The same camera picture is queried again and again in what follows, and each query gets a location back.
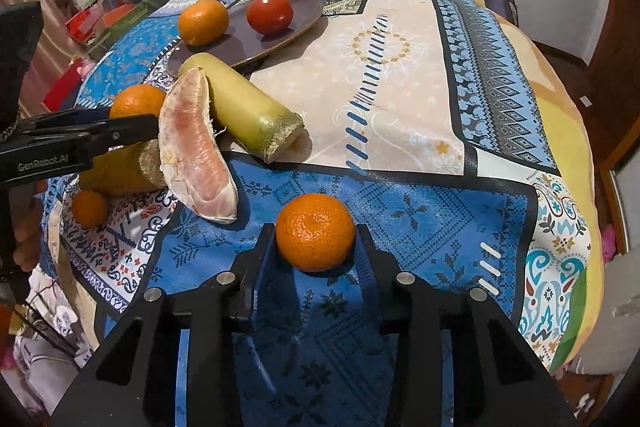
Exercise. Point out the green box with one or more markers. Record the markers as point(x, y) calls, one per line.
point(122, 29)

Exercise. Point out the blue patchwork tablecloth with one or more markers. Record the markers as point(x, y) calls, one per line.
point(400, 72)

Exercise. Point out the dark purple cushion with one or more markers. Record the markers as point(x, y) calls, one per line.
point(500, 4)

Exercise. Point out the yellow-green sugarcane piece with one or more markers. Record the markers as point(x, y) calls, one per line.
point(117, 174)
point(245, 107)

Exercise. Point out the red tomato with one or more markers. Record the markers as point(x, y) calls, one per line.
point(270, 13)

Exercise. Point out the person's left hand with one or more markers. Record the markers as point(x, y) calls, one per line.
point(29, 232)

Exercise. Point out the small mandarin orange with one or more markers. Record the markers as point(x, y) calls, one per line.
point(89, 209)

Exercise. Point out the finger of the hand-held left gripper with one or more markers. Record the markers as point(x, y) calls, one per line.
point(60, 119)
point(130, 129)

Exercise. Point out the pomelo segment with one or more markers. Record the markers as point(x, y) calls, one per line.
point(200, 157)

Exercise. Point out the yellow blanket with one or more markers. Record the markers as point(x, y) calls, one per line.
point(565, 117)

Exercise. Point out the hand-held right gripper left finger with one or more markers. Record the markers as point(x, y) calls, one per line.
point(262, 279)

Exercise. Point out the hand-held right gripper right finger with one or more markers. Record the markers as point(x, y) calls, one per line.
point(367, 282)

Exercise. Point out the wooden door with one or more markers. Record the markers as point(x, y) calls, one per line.
point(620, 57)

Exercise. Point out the large mandarin orange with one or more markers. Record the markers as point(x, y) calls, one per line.
point(202, 22)

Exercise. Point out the pink toy figure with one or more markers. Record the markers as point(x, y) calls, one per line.
point(82, 69)

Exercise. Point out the white floral cloth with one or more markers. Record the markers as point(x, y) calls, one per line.
point(45, 342)

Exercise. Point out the brown round plate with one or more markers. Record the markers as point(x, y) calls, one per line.
point(235, 44)

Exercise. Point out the red and blue box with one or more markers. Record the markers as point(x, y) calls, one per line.
point(62, 89)

